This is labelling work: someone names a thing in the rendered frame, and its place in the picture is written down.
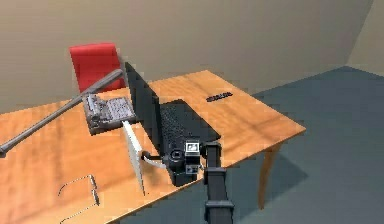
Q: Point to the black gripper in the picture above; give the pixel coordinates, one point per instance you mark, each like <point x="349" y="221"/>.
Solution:
<point x="176" y="156"/>

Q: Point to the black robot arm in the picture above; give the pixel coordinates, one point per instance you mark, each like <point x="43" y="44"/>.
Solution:
<point x="216" y="186"/>

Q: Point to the white thin flat panel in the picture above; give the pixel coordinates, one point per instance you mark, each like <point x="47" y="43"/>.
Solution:
<point x="135" y="153"/>

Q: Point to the black open laptop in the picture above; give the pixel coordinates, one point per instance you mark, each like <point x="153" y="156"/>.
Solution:
<point x="180" y="126"/>

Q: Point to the black remote control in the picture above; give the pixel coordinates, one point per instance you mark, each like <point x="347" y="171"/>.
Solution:
<point x="219" y="97"/>

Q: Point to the wooden table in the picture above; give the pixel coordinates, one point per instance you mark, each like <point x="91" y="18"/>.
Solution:
<point x="240" y="126"/>

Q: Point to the red chair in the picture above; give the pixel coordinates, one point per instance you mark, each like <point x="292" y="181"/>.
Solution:
<point x="95" y="65"/>

